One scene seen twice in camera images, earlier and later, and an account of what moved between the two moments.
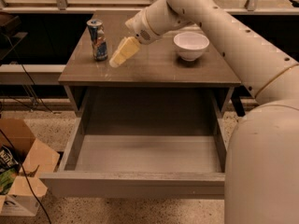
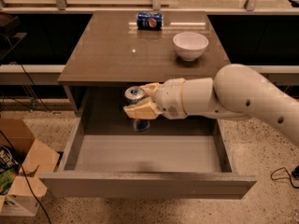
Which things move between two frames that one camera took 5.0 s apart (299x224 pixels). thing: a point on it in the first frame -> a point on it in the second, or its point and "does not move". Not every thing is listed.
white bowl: x=191 y=45 does not move
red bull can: x=97 y=34 -> x=133 y=94
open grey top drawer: x=142 y=143 does not move
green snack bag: x=9 y=168 does not move
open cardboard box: x=25 y=194 does not move
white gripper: x=138 y=28 -> x=169 y=98
